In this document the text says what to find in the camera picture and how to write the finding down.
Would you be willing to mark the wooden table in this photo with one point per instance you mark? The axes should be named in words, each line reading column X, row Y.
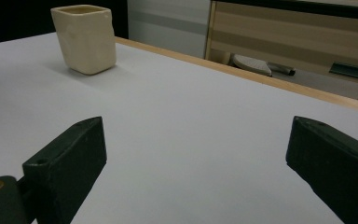
column 245, row 74

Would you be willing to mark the cream square cup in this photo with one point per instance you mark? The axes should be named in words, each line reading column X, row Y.
column 87, row 40

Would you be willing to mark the black curtain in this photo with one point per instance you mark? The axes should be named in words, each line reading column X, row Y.
column 15, row 18

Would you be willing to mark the white object behind table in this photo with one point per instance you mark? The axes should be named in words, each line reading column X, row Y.
column 251, row 64

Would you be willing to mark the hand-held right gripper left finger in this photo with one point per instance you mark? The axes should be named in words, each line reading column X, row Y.
column 68, row 161

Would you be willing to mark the black horizontal frame bar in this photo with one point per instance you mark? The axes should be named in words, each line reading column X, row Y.
column 307, row 7

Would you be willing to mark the white cabinet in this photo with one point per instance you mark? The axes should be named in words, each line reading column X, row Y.
column 167, row 28

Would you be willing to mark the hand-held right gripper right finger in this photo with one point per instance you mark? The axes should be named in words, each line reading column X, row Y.
column 338, row 168

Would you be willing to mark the wooden drawer cabinet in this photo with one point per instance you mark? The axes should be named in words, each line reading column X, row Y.
column 292, row 34

